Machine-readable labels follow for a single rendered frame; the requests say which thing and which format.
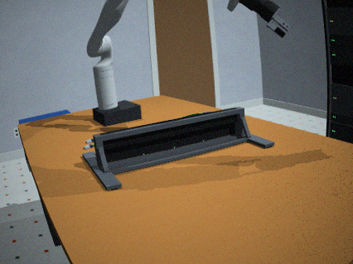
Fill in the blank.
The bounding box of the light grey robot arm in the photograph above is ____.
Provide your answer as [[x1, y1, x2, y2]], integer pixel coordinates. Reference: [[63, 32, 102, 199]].
[[87, 0, 128, 110]]

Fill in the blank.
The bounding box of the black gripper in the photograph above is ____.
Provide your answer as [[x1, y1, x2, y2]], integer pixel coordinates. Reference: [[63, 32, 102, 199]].
[[227, 0, 291, 38]]

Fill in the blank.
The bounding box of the dark grey rack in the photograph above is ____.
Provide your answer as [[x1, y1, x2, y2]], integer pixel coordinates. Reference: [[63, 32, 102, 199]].
[[82, 107, 274, 190]]

